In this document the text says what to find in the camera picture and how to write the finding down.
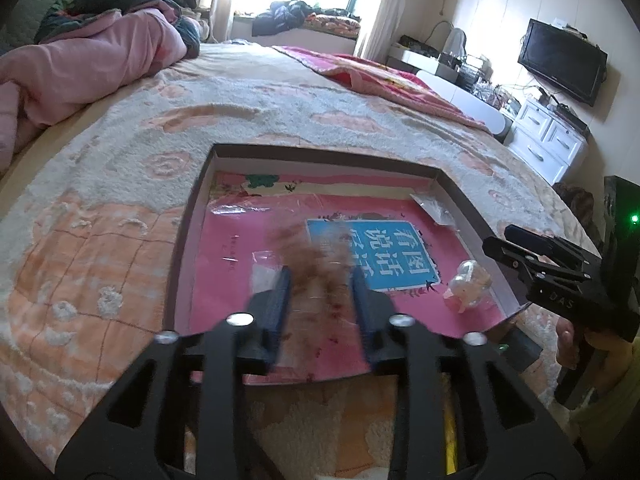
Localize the person's right hand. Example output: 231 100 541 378
555 318 636 387

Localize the person's right forearm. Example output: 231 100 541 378
570 355 640 480

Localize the sheer curtain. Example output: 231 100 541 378
355 0 436 61
210 0 241 43

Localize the beige orange plush bedspread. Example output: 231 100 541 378
0 40 601 480

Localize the pink fluffy hair clip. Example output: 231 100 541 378
267 217 361 321

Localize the cluttered white desk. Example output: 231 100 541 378
387 35 491 86

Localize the white window seat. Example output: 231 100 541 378
232 15 358 56

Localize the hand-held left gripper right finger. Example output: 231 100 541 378
350 266 586 480

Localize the white drawer cabinet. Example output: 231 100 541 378
507 97 588 186

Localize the small clear plastic bag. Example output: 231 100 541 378
250 250 286 293

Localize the dark grey device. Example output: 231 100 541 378
497 332 542 372

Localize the dark jacket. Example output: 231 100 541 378
251 0 313 37

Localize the pink book with blue label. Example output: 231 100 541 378
192 170 506 386

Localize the dark floral quilt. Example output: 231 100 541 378
35 0 201 58

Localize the white bed footboard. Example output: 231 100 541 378
416 70 513 136

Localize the pink quilt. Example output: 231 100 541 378
0 7 201 161

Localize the grey green headboard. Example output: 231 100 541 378
0 0 66 56

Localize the red pink blanket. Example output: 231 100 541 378
272 45 493 133

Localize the black set-top box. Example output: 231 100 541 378
555 105 591 131

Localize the floral cushion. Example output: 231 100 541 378
305 10 361 31

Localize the brown bag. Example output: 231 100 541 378
552 182 596 231

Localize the shallow cardboard box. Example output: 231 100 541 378
162 143 533 386

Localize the black television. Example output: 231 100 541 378
517 19 608 107

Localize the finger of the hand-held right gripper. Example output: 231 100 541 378
504 224 602 269
481 236 593 288

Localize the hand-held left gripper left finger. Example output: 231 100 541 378
55 266 296 480

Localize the small clear earring bag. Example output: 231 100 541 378
410 191 456 226

